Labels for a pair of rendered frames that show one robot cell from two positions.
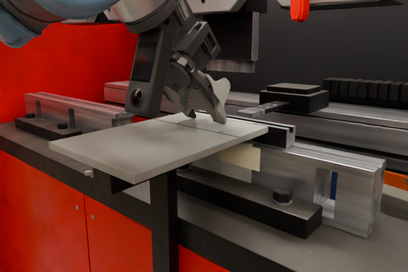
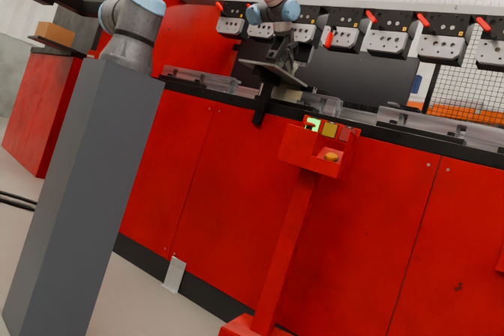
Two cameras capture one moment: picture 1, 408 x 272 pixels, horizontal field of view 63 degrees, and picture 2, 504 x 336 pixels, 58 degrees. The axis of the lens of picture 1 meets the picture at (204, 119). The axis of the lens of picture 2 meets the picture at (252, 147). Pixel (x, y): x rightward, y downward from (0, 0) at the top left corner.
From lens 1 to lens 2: 1.46 m
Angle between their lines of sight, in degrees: 14
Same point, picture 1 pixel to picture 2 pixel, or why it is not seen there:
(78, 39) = (196, 48)
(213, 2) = (300, 37)
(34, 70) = (170, 55)
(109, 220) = (229, 110)
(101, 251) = (217, 127)
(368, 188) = (334, 103)
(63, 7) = (286, 18)
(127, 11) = (279, 28)
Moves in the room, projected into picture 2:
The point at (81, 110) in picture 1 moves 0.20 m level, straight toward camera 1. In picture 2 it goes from (210, 76) to (224, 74)
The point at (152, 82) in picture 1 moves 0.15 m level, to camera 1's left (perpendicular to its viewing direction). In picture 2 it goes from (278, 50) to (242, 38)
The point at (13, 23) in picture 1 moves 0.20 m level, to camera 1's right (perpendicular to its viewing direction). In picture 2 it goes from (260, 19) to (310, 36)
